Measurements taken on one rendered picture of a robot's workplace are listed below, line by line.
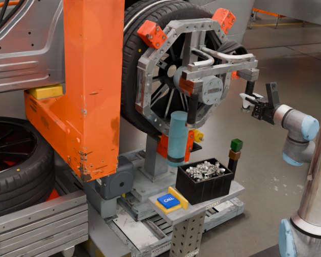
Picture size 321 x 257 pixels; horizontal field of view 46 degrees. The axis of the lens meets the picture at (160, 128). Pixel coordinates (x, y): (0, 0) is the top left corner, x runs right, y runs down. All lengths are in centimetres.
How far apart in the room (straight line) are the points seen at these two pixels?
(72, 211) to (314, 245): 99
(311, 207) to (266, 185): 137
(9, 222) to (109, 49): 79
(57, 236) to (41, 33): 92
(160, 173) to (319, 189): 108
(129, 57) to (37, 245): 90
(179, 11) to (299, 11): 261
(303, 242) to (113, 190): 95
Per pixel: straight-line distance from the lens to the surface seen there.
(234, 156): 173
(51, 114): 178
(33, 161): 177
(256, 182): 268
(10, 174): 171
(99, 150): 153
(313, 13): 418
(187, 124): 155
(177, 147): 172
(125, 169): 190
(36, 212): 167
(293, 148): 164
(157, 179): 212
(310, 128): 159
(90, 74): 138
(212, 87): 167
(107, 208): 204
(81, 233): 187
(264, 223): 236
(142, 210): 202
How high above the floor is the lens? 145
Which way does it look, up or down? 27 degrees down
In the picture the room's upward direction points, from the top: 6 degrees clockwise
